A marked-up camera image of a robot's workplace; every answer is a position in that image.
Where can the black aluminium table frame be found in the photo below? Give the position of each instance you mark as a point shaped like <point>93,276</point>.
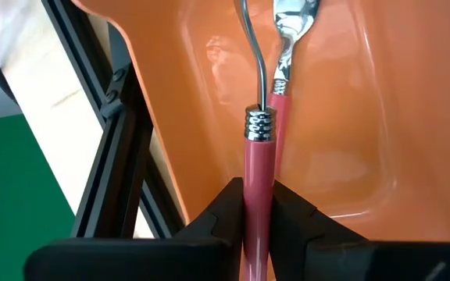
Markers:
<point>72,31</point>

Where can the orange plastic bin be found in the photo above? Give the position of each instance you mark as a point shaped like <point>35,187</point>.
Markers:
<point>365,117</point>

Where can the black diagonal rig strut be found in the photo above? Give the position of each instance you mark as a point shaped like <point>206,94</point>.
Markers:
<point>111,175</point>

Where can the green floor mat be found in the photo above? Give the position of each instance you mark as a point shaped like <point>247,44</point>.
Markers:
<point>10,203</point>

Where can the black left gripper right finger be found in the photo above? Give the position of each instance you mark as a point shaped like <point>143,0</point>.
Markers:
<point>346,261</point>

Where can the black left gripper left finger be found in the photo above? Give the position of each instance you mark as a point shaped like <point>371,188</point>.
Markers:
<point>151,261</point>

